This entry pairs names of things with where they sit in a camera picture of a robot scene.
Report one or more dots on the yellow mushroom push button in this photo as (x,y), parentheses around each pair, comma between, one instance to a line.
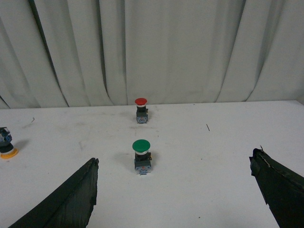
(7,150)

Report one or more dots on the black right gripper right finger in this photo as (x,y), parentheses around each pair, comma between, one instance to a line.
(282,189)

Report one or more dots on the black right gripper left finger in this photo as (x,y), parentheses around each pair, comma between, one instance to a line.
(70,205)

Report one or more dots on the white curtain backdrop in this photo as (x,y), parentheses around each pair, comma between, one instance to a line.
(70,53)

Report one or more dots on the red mushroom push button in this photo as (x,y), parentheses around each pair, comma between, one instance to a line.
(142,110)

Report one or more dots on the green mushroom push button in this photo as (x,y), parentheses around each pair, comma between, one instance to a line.
(142,157)

